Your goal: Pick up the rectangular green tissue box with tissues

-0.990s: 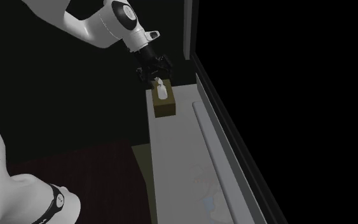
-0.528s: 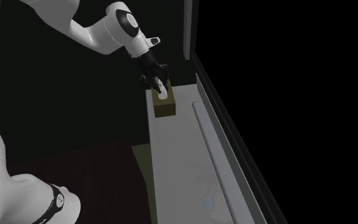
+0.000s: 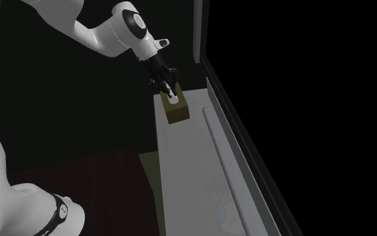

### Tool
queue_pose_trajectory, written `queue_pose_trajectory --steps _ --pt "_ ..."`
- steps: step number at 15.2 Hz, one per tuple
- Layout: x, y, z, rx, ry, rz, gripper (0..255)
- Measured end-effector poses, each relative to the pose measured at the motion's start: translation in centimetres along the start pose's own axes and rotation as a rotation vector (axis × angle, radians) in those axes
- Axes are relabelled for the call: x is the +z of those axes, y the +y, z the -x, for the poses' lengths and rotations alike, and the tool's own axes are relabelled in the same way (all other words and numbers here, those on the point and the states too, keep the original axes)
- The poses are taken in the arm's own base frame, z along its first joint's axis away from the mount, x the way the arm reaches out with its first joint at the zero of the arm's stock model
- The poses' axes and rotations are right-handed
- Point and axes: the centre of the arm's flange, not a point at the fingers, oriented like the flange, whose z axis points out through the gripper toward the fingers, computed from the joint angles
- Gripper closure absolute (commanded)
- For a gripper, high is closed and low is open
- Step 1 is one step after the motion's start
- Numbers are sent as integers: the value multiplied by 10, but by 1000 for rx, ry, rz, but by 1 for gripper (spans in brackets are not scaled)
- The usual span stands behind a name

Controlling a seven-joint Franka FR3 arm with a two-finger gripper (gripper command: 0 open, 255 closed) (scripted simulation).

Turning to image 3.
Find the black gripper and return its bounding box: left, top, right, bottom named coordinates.
left=138, top=51, right=179, bottom=99

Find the brown tissue box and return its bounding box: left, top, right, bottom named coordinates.
left=159, top=81, right=191, bottom=125

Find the dark red robot stand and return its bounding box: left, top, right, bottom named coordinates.
left=7, top=147, right=160, bottom=236

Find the grey counter with raised rail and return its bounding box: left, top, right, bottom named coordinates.
left=138, top=76, right=284, bottom=236

